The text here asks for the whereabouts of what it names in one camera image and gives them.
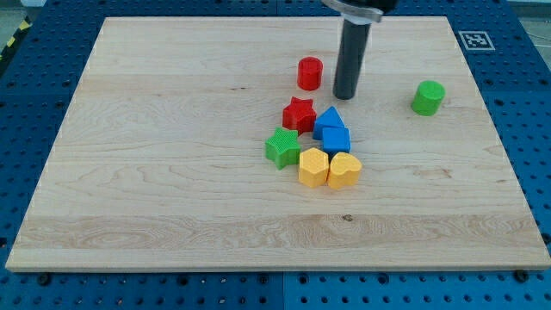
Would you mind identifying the yellow heart block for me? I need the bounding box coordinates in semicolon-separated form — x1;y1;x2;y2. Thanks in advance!
327;152;362;189

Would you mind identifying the light wooden board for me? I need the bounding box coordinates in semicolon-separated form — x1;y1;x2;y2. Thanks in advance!
6;16;550;272

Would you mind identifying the red star block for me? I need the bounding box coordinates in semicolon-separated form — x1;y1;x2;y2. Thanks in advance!
282;96;317;135

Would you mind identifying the green cylinder block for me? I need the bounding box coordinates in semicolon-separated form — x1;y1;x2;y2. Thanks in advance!
411;80;446;116

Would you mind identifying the green star block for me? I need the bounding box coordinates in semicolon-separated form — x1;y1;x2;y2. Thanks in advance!
265;127;300;170

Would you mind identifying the white fiducial marker tag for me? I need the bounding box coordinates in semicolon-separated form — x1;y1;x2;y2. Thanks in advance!
458;30;495;51

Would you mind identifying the yellow black hazard tape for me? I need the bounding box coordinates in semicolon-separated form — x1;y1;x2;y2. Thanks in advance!
1;16;33;64

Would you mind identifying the blue cube block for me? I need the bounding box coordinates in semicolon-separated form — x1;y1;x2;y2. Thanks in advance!
322;127;351;156

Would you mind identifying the yellow hexagon block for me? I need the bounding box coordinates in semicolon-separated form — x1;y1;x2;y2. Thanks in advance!
299;148;330;188

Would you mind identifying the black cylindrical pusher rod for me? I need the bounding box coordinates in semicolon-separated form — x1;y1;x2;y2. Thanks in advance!
332;19;370;100

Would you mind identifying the red cylinder block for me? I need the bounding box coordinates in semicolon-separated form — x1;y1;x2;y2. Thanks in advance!
297;56;323;90

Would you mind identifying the blue triangle block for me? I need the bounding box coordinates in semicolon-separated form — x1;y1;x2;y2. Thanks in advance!
313;106;345;140

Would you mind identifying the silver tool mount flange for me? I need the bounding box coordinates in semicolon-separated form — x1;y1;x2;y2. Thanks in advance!
322;0;397;23

